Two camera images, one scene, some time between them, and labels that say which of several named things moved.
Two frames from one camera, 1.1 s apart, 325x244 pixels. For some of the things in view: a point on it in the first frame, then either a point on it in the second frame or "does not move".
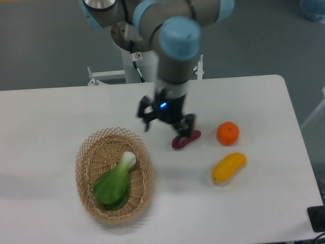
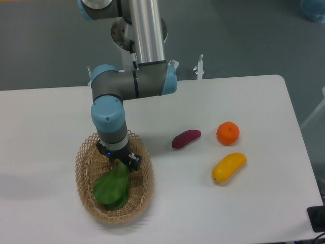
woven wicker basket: x=103 y=151 does not move
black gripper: x=168 y=110 → x=124 y=155
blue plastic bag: x=313 y=9 does not move
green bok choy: x=112 y=187 does not move
